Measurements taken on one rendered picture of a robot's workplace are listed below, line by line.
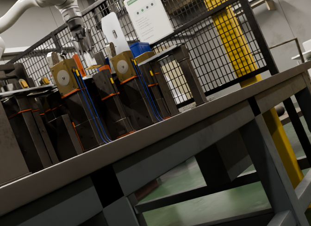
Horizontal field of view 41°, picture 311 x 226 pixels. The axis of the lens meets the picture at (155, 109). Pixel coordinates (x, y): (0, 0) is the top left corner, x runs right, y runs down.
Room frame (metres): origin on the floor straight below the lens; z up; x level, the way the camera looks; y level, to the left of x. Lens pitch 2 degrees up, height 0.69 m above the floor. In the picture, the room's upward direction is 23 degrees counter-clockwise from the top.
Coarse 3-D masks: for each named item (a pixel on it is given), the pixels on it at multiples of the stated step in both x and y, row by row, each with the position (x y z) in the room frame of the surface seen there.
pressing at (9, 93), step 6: (84, 78) 1.72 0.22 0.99; (90, 78) 1.82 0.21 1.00; (114, 78) 2.10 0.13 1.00; (18, 90) 1.43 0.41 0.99; (24, 90) 1.46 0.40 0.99; (30, 90) 1.55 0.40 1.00; (36, 90) 1.59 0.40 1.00; (42, 90) 1.63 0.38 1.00; (48, 90) 1.68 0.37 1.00; (54, 90) 1.73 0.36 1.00; (0, 96) 1.44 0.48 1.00; (6, 96) 1.48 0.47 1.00; (36, 96) 1.68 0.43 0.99; (42, 96) 1.71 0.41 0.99
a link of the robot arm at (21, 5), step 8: (24, 0) 1.84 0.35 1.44; (32, 0) 1.82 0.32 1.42; (40, 0) 1.80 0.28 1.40; (48, 0) 1.79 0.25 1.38; (56, 0) 1.82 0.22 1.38; (64, 0) 1.88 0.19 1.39; (16, 8) 1.88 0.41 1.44; (24, 8) 1.86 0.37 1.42; (8, 16) 1.95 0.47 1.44; (16, 16) 1.92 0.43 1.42; (0, 24) 2.01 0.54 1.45; (8, 24) 1.99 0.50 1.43; (0, 32) 2.05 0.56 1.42
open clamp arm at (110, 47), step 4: (108, 44) 1.82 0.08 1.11; (112, 44) 1.84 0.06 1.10; (108, 48) 1.83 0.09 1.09; (112, 48) 1.84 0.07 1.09; (108, 52) 1.83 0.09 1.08; (112, 52) 1.83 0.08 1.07; (108, 56) 1.83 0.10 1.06; (112, 56) 1.83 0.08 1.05; (112, 68) 1.84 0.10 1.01; (112, 72) 1.84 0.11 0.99
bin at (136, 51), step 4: (132, 44) 2.28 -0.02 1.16; (136, 44) 2.27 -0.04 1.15; (140, 44) 2.29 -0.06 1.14; (144, 44) 2.35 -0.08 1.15; (148, 44) 2.40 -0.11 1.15; (132, 48) 2.28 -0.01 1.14; (136, 48) 2.27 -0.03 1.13; (140, 48) 2.27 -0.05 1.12; (144, 48) 2.33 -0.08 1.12; (148, 48) 2.38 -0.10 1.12; (132, 52) 2.28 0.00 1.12; (136, 52) 2.28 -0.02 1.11; (140, 52) 2.27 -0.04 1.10; (144, 52) 2.30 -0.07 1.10; (136, 56) 2.28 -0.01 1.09; (108, 60) 2.35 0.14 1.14; (108, 64) 2.35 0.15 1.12
